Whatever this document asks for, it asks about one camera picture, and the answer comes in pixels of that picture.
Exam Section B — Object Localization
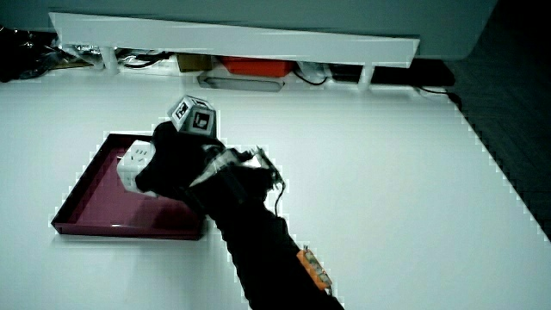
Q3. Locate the person's right hand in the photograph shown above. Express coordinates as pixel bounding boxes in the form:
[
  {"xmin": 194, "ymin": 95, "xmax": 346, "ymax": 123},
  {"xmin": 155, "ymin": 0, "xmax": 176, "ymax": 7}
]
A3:
[{"xmin": 134, "ymin": 95, "xmax": 285, "ymax": 212}]

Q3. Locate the white cube socket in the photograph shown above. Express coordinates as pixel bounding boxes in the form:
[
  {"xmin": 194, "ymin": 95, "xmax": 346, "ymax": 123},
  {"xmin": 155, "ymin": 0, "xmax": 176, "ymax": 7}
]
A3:
[{"xmin": 115, "ymin": 139, "xmax": 158, "ymax": 199}]

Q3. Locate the maroon tray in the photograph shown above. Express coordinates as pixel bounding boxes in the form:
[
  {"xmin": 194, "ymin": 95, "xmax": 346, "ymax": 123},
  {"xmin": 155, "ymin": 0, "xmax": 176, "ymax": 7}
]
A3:
[{"xmin": 50, "ymin": 132, "xmax": 206, "ymax": 241}]

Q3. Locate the brown box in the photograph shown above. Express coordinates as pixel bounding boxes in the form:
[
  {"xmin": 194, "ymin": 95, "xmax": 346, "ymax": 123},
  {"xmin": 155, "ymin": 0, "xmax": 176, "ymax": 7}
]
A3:
[{"xmin": 176, "ymin": 53, "xmax": 214, "ymax": 73}]

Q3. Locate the orange box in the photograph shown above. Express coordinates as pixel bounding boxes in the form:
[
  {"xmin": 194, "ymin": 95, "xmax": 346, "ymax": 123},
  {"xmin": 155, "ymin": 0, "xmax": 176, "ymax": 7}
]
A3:
[{"xmin": 220, "ymin": 55, "xmax": 297, "ymax": 79}]

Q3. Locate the white raised shelf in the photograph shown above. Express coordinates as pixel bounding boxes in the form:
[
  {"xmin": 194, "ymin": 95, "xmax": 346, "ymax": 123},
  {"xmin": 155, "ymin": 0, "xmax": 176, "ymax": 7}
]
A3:
[{"xmin": 47, "ymin": 11, "xmax": 421, "ymax": 91}]

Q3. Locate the black plastic bag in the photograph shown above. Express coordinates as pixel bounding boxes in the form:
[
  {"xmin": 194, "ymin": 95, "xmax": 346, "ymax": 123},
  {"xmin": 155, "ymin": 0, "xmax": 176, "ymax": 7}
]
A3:
[{"xmin": 0, "ymin": 26, "xmax": 94, "ymax": 84}]

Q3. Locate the thin black glove cable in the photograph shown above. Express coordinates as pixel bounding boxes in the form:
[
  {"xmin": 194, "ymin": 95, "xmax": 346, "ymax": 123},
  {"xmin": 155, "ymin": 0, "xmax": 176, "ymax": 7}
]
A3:
[{"xmin": 273, "ymin": 179, "xmax": 288, "ymax": 217}]

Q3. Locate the orange device with strap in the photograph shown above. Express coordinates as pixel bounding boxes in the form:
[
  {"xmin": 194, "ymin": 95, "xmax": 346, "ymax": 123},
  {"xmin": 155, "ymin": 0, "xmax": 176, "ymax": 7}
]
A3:
[{"xmin": 295, "ymin": 245, "xmax": 334, "ymax": 293}]

